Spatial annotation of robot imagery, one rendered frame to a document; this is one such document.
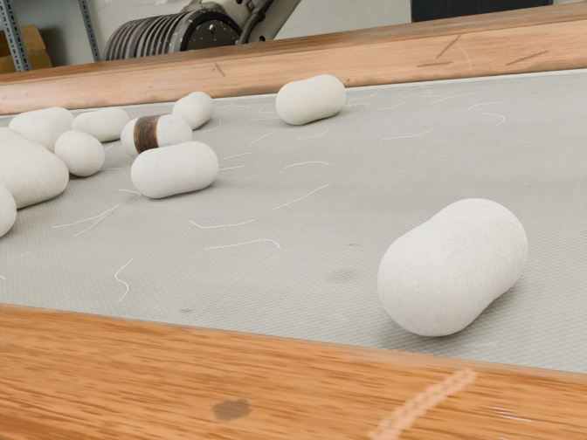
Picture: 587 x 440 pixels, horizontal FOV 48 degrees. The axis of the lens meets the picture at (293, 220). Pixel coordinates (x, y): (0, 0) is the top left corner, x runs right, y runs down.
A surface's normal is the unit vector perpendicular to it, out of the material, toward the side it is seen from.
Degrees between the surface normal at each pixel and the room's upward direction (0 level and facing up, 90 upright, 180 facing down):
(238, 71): 45
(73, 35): 90
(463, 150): 0
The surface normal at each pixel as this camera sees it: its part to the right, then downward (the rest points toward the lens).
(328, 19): -0.42, 0.37
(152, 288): -0.16, -0.93
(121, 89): -0.43, -0.40
